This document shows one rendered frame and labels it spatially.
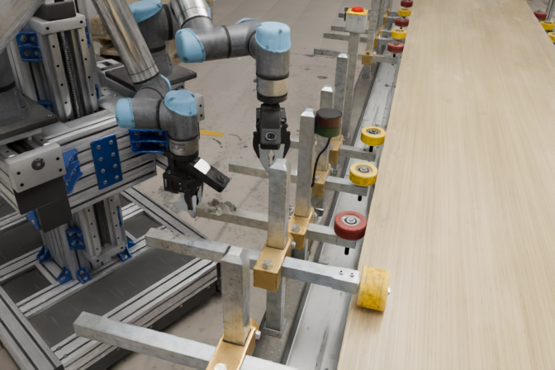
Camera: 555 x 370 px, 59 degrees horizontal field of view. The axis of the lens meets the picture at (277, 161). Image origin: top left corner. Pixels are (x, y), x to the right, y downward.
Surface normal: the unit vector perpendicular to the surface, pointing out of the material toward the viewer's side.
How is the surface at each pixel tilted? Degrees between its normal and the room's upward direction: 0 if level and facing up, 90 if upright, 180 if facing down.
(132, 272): 0
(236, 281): 90
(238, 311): 90
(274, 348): 0
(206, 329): 0
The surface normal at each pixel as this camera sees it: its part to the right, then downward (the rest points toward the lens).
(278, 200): -0.28, 0.49
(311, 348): 0.03, -0.86
